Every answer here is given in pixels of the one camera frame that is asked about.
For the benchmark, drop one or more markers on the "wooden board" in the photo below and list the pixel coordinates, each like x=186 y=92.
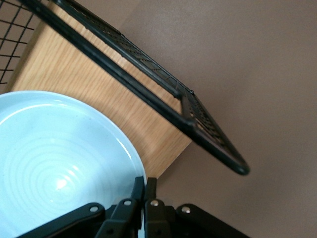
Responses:
x=81 y=72

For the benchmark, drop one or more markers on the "light blue round plate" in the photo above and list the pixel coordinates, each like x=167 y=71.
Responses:
x=49 y=161

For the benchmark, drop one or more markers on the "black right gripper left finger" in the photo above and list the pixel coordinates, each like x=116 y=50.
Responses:
x=123 y=215

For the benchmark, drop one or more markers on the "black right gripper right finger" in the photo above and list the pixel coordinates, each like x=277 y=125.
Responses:
x=158 y=218

